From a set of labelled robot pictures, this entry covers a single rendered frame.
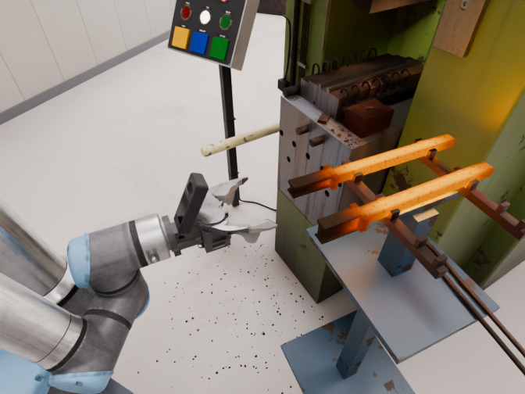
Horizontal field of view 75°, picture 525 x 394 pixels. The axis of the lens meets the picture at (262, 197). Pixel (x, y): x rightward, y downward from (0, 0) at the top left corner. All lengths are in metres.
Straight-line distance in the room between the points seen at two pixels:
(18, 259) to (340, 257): 0.71
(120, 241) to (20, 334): 0.19
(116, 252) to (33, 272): 0.20
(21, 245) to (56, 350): 0.22
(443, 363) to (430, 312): 0.87
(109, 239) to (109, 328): 0.16
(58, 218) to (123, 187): 0.41
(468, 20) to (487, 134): 0.27
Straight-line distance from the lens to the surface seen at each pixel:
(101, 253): 0.65
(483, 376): 1.84
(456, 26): 1.00
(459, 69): 1.03
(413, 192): 0.76
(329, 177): 0.74
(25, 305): 0.64
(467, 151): 1.07
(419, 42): 1.53
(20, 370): 0.81
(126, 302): 0.73
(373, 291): 0.92
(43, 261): 0.81
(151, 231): 0.64
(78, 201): 2.44
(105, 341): 0.70
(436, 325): 0.92
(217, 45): 1.44
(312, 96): 1.24
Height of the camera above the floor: 1.52
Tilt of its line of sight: 44 degrees down
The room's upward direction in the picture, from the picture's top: straight up
